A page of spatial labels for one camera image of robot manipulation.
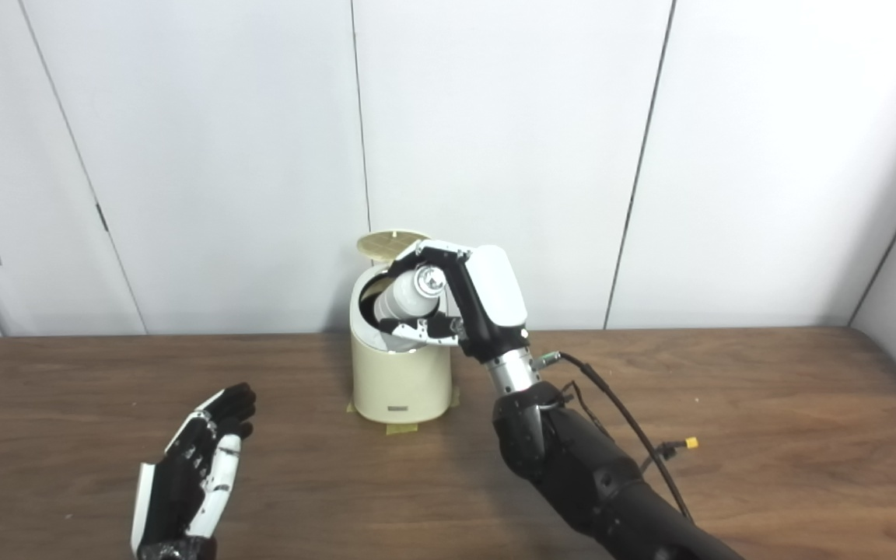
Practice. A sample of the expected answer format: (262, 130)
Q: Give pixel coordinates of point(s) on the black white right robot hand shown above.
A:
(487, 311)

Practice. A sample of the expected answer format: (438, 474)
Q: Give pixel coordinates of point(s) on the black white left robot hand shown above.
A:
(176, 490)

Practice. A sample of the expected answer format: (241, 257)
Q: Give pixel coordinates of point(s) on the small white plastic bottle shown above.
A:
(405, 299)

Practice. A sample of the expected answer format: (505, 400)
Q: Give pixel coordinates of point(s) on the cream-colored round bin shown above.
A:
(401, 385)

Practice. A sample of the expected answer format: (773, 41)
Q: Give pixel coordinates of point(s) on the cream round bin lid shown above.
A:
(386, 242)

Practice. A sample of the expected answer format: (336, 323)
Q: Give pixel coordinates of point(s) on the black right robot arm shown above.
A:
(580, 467)

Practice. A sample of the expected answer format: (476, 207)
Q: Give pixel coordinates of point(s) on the wide yellow tape piece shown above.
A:
(401, 428)

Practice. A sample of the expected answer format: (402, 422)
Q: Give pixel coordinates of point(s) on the black wall panel hinge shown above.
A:
(102, 218)

